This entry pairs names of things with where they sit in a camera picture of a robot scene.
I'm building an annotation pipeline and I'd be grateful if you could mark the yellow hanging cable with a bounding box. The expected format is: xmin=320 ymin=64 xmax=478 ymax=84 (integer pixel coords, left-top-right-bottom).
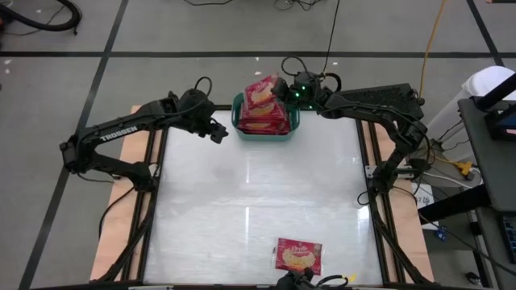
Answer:
xmin=418 ymin=0 xmax=448 ymax=100

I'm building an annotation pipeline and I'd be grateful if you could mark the black desk leg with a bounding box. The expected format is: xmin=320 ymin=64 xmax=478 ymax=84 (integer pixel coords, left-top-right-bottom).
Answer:
xmin=417 ymin=184 xmax=491 ymax=225

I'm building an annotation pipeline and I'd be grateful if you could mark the white cable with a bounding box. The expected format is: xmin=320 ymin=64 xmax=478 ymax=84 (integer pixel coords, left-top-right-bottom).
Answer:
xmin=422 ymin=171 xmax=481 ymax=190

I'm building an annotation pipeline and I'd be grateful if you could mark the teal plastic basket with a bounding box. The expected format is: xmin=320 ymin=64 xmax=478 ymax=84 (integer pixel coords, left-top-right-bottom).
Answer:
xmin=231 ymin=92 xmax=302 ymax=143

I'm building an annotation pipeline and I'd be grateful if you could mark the black keyboard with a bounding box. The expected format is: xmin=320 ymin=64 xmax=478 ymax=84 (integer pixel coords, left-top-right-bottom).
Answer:
xmin=501 ymin=215 xmax=516 ymax=265

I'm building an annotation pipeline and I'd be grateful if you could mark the white bin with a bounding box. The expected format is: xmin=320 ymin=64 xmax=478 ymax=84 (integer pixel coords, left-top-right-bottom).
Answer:
xmin=427 ymin=65 xmax=516 ymax=140

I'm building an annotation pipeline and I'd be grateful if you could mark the grey side desk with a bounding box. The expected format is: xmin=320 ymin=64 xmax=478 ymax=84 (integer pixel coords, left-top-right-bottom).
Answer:
xmin=475 ymin=207 xmax=516 ymax=290

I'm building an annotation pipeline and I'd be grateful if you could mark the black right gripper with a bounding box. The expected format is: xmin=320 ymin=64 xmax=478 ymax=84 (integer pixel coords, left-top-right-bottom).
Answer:
xmin=273 ymin=72 xmax=322 ymax=111

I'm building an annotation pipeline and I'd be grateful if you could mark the plywood base board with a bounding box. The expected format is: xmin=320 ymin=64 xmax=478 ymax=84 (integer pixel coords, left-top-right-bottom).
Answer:
xmin=90 ymin=105 xmax=435 ymax=283

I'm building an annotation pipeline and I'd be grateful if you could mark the thin black hanging cable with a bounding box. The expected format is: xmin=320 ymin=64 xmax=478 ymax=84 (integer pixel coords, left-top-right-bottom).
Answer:
xmin=321 ymin=0 xmax=342 ymax=77

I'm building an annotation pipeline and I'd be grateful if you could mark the black table frame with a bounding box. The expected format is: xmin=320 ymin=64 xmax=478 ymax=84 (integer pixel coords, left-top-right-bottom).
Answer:
xmin=96 ymin=104 xmax=435 ymax=290

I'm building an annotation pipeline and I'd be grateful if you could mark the yellow power splitter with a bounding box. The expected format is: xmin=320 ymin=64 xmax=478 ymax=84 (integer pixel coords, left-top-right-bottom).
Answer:
xmin=454 ymin=159 xmax=475 ymax=178

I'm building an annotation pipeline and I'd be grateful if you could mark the small black camera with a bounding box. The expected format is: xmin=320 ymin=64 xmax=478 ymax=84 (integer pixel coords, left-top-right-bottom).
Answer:
xmin=276 ymin=267 xmax=319 ymax=290

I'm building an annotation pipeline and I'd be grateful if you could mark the red popcorn bag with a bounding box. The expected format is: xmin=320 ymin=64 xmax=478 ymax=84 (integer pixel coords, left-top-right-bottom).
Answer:
xmin=236 ymin=117 xmax=292 ymax=136
xmin=274 ymin=237 xmax=323 ymax=276
xmin=244 ymin=73 xmax=280 ymax=110
xmin=240 ymin=100 xmax=289 ymax=122

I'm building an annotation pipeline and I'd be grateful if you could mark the white paper sheet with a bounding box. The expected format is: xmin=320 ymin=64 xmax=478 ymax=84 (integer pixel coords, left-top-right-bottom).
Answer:
xmin=413 ymin=183 xmax=440 ymax=231

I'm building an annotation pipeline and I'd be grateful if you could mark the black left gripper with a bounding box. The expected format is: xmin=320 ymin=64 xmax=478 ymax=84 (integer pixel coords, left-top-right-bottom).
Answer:
xmin=195 ymin=111 xmax=230 ymax=145

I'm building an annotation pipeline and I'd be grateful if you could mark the thick black hose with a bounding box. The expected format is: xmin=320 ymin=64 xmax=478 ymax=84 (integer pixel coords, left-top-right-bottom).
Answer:
xmin=0 ymin=0 xmax=83 ymax=34

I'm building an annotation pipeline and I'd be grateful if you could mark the dark grey desk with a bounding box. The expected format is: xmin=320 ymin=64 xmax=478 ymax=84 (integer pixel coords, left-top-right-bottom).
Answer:
xmin=457 ymin=96 xmax=516 ymax=213

